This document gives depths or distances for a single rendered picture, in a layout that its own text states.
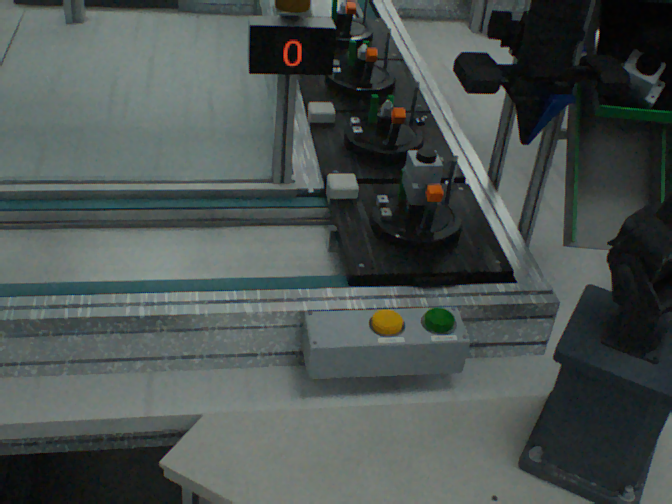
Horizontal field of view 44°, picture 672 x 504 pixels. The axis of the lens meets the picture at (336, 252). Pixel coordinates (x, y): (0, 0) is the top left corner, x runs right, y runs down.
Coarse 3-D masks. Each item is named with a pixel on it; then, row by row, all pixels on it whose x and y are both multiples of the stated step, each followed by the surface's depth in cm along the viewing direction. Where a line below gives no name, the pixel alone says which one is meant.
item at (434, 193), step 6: (426, 186) 116; (432, 186) 114; (438, 186) 114; (426, 192) 115; (432, 192) 113; (438, 192) 113; (432, 198) 114; (438, 198) 114; (426, 204) 116; (432, 204) 115; (426, 210) 116; (432, 210) 116; (426, 216) 117; (432, 216) 117; (426, 222) 118; (432, 222) 118; (426, 228) 118
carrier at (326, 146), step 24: (312, 120) 149; (336, 120) 151; (360, 120) 147; (384, 120) 141; (408, 120) 153; (432, 120) 154; (336, 144) 143; (360, 144) 140; (384, 144) 139; (408, 144) 142; (432, 144) 146; (336, 168) 137; (360, 168) 137; (384, 168) 138; (456, 168) 140
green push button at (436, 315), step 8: (432, 312) 108; (440, 312) 108; (448, 312) 108; (424, 320) 108; (432, 320) 107; (440, 320) 107; (448, 320) 107; (432, 328) 107; (440, 328) 106; (448, 328) 107
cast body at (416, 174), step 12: (408, 156) 119; (420, 156) 117; (432, 156) 117; (408, 168) 120; (420, 168) 117; (432, 168) 117; (408, 180) 120; (420, 180) 118; (432, 180) 118; (408, 192) 120; (420, 192) 118; (420, 204) 119
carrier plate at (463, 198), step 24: (360, 192) 131; (384, 192) 132; (456, 192) 134; (336, 216) 125; (360, 216) 126; (480, 216) 128; (360, 240) 121; (480, 240) 123; (360, 264) 116; (384, 264) 116; (408, 264) 117; (432, 264) 117; (456, 264) 118; (480, 264) 118; (504, 264) 119
